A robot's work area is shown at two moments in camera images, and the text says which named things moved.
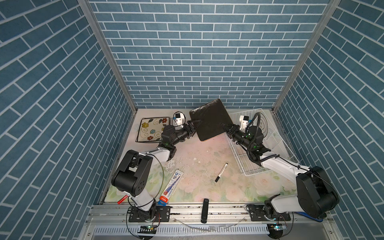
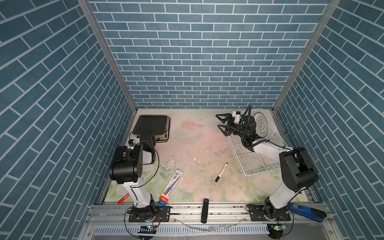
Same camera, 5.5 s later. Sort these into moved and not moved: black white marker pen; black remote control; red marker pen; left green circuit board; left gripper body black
Moved: left gripper body black
Not moved: black remote control; left green circuit board; black white marker pen; red marker pen
